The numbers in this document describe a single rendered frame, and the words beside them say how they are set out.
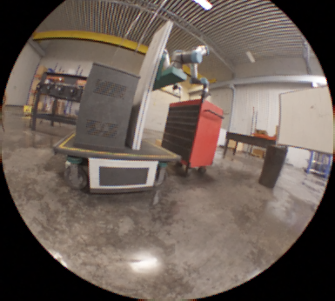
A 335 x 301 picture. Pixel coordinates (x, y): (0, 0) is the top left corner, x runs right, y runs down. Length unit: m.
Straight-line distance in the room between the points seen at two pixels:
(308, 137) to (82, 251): 3.00
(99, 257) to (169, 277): 0.28
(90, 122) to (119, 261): 0.71
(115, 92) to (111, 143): 0.32
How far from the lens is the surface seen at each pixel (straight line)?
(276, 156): 1.88
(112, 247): 0.59
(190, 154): 1.21
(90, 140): 0.70
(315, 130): 2.69
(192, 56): 0.94
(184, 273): 0.58
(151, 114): 11.88
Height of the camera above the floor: 0.53
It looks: 3 degrees down
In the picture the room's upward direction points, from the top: 12 degrees clockwise
